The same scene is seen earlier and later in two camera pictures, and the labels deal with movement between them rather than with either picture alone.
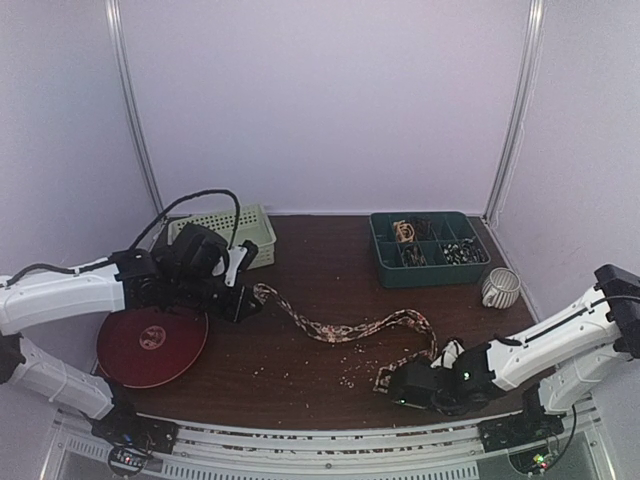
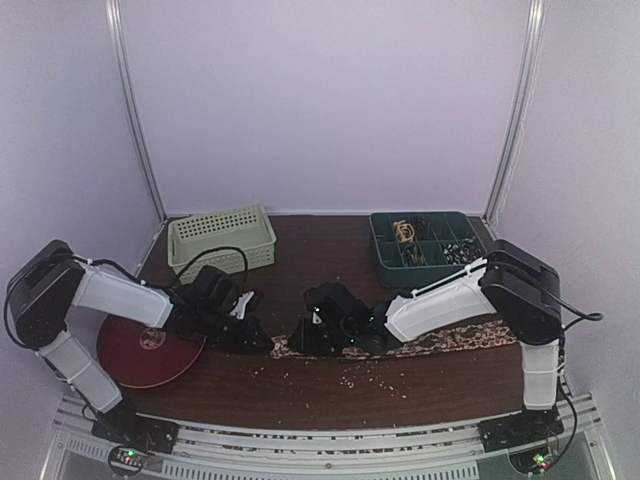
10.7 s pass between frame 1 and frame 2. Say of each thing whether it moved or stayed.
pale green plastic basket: stayed
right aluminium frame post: stayed
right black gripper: moved
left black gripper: moved
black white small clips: stayed
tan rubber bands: stayed
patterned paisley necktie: moved
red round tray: stayed
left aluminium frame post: stayed
